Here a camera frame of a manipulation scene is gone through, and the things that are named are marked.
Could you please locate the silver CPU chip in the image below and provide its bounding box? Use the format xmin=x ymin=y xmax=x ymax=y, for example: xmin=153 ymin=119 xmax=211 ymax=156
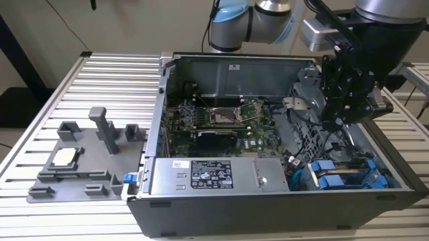
xmin=50 ymin=148 xmax=84 ymax=167

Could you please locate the silver power supply unit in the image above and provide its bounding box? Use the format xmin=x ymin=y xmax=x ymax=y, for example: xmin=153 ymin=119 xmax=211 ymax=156
xmin=149 ymin=157 xmax=292 ymax=195

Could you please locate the CPU socket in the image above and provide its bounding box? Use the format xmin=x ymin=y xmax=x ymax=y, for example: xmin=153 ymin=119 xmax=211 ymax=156
xmin=207 ymin=107 xmax=245 ymax=125

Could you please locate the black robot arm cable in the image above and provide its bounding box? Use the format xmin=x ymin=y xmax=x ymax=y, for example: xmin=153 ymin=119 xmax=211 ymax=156
xmin=201 ymin=0 xmax=219 ymax=51

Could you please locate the blue case latch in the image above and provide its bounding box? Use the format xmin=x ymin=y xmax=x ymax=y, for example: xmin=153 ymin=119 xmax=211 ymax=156
xmin=123 ymin=172 xmax=139 ymax=185

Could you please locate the metal drive cage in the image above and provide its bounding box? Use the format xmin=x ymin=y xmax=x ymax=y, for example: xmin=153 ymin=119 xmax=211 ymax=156
xmin=284 ymin=67 xmax=332 ymax=158

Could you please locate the thin black wall cable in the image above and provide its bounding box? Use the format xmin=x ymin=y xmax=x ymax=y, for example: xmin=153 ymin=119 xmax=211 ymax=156
xmin=46 ymin=0 xmax=92 ymax=53

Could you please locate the black desk frame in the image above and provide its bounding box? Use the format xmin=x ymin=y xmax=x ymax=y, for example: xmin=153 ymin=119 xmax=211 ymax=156
xmin=0 ymin=15 xmax=56 ymax=128

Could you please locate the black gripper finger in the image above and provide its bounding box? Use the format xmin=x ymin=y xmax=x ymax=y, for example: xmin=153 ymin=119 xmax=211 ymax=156
xmin=321 ymin=56 xmax=353 ymax=132
xmin=341 ymin=75 xmax=374 ymax=126

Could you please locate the grey parts rack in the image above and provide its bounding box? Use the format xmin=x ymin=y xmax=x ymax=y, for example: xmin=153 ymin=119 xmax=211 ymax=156
xmin=26 ymin=106 xmax=149 ymax=204

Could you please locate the blue cable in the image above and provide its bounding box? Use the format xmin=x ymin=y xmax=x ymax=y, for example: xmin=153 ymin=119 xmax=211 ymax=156
xmin=289 ymin=166 xmax=305 ymax=191

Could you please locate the black disk wire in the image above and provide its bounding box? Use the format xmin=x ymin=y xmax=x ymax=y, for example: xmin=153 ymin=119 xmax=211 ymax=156
xmin=292 ymin=129 xmax=345 ymax=158

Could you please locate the grey side wrist camera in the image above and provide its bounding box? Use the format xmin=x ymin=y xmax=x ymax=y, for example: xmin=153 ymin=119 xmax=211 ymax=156
xmin=368 ymin=86 xmax=396 ymax=120

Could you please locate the black open PC case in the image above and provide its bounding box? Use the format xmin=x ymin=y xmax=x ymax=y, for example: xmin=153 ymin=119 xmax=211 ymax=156
xmin=126 ymin=51 xmax=429 ymax=238

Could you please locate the wire with white label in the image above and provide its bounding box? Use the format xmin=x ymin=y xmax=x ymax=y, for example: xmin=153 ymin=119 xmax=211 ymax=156
xmin=284 ymin=155 xmax=305 ymax=168

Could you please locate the green motherboard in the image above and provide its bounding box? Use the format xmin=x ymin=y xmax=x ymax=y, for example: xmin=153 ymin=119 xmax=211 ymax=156
xmin=166 ymin=96 xmax=289 ymax=160

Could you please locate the black camera cable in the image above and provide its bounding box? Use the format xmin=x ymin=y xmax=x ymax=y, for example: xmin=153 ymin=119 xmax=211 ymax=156
xmin=308 ymin=0 xmax=362 ymax=52

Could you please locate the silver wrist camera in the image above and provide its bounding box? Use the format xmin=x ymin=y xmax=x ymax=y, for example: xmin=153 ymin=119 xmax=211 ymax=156
xmin=300 ymin=19 xmax=340 ymax=53

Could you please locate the black graphics card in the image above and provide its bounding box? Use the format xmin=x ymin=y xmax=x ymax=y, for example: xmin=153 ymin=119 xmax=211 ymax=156
xmin=190 ymin=128 xmax=251 ymax=156

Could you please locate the aluminium profile frame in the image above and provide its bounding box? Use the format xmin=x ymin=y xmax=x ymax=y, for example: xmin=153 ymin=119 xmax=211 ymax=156
xmin=390 ymin=62 xmax=429 ymax=85

